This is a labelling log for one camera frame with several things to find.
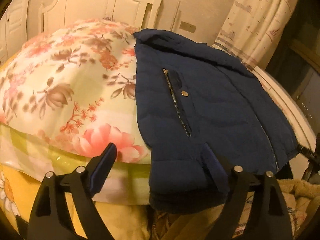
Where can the white wooden footboard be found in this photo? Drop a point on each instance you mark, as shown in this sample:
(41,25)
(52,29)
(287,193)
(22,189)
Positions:
(283,100)

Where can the ship print curtain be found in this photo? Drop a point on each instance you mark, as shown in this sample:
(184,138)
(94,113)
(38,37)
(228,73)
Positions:
(253,29)

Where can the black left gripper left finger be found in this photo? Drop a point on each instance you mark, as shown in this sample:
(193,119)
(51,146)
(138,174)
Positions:
(50,218)

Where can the wall switch plate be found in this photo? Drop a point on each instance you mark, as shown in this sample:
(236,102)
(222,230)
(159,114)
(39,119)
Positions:
(187,27)

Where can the white wooden headboard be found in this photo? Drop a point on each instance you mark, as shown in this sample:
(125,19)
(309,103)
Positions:
(60,13)

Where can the navy blue puffer jacket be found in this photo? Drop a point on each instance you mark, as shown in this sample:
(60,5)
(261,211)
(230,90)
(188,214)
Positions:
(201,112)

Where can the white wardrobe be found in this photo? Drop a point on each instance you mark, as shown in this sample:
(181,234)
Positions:
(13,28)

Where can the floral quilt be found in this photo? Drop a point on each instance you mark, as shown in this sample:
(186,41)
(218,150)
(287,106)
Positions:
(75,90)

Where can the beige fleece blanket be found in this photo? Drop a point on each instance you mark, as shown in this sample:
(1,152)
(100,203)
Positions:
(302,200)

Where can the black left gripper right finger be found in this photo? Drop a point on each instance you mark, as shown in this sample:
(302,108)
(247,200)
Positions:
(268,217)

